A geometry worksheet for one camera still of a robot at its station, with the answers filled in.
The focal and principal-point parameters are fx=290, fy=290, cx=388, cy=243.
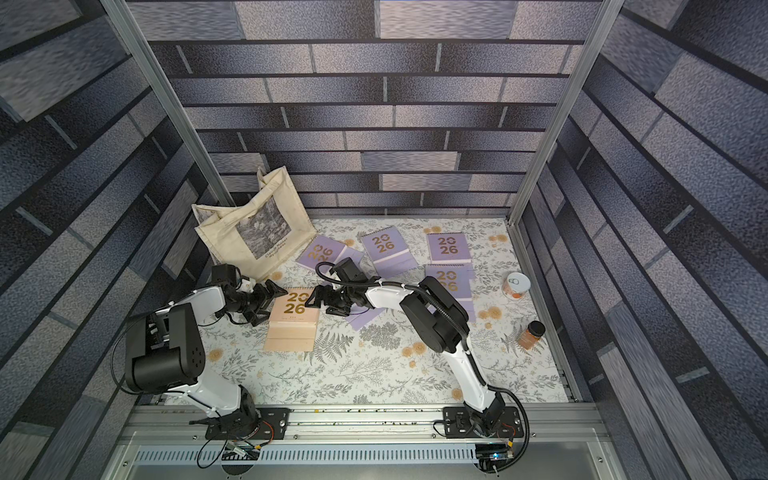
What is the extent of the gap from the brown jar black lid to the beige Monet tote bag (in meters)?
0.82

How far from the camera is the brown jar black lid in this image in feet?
2.66

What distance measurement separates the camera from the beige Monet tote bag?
85cm
